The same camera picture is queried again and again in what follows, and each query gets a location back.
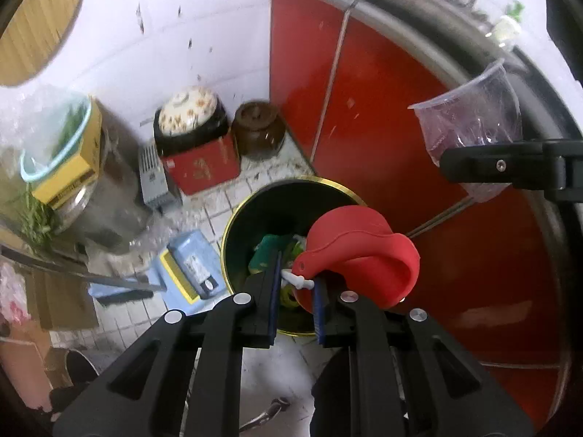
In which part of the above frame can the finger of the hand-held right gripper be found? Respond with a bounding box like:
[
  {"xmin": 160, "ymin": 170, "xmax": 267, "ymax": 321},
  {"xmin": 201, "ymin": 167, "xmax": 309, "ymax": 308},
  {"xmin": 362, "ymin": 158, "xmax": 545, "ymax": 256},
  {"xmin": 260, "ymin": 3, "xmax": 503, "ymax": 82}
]
[{"xmin": 439, "ymin": 138, "xmax": 583, "ymax": 202}]

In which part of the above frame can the pot with floral lid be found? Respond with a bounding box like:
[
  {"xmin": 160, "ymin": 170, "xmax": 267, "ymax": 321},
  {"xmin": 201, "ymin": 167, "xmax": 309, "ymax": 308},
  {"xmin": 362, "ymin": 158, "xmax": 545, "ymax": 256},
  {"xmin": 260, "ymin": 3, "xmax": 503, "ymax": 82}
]
[{"xmin": 152, "ymin": 86, "xmax": 229, "ymax": 156}]

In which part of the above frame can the black gold rimmed trash bin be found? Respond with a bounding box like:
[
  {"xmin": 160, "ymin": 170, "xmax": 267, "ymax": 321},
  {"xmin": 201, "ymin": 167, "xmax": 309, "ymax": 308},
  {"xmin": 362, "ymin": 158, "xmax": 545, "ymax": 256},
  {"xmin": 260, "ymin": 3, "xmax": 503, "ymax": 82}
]
[{"xmin": 220, "ymin": 176, "xmax": 371, "ymax": 336}]

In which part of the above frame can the brown cardboard box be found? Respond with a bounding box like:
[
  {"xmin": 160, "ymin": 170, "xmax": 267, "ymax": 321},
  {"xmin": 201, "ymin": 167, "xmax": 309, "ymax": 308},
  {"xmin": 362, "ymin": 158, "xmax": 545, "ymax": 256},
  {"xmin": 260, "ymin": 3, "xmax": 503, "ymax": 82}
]
[{"xmin": 22, "ymin": 264, "xmax": 100, "ymax": 331}]

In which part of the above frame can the metal bar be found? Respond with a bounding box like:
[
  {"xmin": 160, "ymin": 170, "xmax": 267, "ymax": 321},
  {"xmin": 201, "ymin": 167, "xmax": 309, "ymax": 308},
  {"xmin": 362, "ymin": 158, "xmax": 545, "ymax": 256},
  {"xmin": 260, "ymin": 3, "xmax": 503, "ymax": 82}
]
[{"xmin": 0, "ymin": 245, "xmax": 167, "ymax": 293}]

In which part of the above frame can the brown ceramic jar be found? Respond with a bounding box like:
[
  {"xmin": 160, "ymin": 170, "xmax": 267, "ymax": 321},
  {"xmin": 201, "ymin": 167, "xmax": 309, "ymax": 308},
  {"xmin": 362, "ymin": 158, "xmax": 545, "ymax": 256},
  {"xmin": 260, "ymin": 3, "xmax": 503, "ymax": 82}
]
[{"xmin": 231, "ymin": 99, "xmax": 287, "ymax": 161}]

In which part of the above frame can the yellow cardboard box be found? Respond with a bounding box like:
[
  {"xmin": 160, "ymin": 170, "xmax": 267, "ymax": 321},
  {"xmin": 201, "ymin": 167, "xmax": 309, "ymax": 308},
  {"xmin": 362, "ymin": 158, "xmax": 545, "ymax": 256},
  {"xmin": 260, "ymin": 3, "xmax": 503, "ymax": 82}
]
[{"xmin": 31, "ymin": 95, "xmax": 103, "ymax": 211}]

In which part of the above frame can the small black pot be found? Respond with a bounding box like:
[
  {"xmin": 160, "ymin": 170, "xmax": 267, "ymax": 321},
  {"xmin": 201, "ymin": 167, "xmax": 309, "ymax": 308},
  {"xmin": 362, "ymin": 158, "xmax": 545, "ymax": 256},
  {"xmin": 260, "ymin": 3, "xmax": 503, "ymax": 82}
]
[{"xmin": 49, "ymin": 347, "xmax": 100, "ymax": 413}]

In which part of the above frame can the clear plastic cup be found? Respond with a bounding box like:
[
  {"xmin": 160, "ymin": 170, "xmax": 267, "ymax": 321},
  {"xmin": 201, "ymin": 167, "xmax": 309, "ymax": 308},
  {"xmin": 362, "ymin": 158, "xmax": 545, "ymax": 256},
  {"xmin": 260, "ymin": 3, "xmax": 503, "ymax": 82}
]
[{"xmin": 407, "ymin": 58, "xmax": 523, "ymax": 204}]

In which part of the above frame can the green snack wrapper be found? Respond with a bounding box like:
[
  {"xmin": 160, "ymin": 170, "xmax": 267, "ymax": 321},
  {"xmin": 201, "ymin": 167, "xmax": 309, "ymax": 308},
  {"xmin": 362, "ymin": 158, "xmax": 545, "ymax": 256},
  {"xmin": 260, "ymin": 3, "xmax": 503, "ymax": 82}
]
[{"xmin": 248, "ymin": 234, "xmax": 307, "ymax": 275}]

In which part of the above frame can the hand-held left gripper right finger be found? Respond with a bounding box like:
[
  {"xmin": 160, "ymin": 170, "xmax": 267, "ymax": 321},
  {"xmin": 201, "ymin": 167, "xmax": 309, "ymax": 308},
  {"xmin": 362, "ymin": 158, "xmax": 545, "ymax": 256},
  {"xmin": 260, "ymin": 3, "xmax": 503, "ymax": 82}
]
[{"xmin": 312, "ymin": 277, "xmax": 536, "ymax": 437}]

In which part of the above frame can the large metal pot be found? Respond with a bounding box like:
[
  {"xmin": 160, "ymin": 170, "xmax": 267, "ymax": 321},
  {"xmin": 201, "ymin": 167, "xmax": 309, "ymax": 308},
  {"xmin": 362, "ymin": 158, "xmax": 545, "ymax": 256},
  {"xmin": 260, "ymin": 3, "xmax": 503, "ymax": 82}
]
[{"xmin": 57, "ymin": 102, "xmax": 153, "ymax": 256}]

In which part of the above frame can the red cardboard box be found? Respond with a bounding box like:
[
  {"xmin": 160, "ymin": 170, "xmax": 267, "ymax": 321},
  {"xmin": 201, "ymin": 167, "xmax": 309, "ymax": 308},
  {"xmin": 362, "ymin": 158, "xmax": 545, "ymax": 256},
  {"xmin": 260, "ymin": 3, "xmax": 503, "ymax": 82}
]
[{"xmin": 161, "ymin": 134, "xmax": 242, "ymax": 197}]

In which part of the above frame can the wooden cutting board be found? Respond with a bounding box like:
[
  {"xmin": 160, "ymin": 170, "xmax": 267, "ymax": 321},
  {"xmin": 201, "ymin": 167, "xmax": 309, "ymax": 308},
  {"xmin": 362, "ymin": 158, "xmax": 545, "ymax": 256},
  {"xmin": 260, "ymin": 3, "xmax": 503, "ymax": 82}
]
[{"xmin": 0, "ymin": 0, "xmax": 88, "ymax": 87}]

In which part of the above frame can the light blue box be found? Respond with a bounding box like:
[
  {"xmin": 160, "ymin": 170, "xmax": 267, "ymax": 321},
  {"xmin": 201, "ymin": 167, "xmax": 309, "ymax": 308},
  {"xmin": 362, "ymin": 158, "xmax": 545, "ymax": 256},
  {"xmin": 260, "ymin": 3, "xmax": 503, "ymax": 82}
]
[{"xmin": 159, "ymin": 229, "xmax": 227, "ymax": 304}]

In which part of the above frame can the white green dish soap bottle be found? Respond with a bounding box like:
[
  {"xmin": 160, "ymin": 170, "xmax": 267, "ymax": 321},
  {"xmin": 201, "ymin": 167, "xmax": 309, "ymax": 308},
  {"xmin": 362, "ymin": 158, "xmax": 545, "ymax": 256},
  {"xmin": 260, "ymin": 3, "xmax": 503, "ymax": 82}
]
[{"xmin": 491, "ymin": 1, "xmax": 525, "ymax": 52}]

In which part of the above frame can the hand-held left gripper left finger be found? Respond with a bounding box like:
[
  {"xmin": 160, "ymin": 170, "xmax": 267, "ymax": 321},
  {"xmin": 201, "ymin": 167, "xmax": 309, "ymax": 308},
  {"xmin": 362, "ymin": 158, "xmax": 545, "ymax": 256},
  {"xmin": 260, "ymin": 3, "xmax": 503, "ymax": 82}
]
[{"xmin": 52, "ymin": 250, "xmax": 283, "ymax": 437}]

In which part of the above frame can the plastic bag of greens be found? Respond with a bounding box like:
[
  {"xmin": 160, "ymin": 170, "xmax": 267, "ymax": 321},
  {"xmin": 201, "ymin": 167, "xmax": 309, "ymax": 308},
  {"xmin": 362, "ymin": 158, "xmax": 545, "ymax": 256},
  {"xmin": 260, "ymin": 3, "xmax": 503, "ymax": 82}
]
[{"xmin": 0, "ymin": 84, "xmax": 94, "ymax": 249}]

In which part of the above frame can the grey radiator block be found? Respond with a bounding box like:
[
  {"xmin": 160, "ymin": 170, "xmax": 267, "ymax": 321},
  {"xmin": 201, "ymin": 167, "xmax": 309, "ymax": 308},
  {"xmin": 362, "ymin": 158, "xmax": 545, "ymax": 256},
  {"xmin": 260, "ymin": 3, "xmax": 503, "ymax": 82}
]
[{"xmin": 137, "ymin": 142, "xmax": 184, "ymax": 213}]

